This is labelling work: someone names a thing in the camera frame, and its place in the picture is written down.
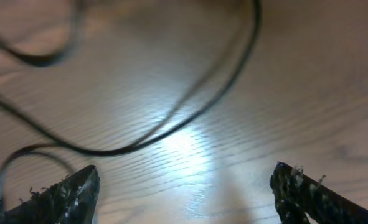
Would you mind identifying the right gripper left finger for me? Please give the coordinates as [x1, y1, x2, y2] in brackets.
[0, 165, 100, 224]

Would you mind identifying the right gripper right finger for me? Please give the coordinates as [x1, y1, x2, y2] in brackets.
[270, 162, 368, 224]

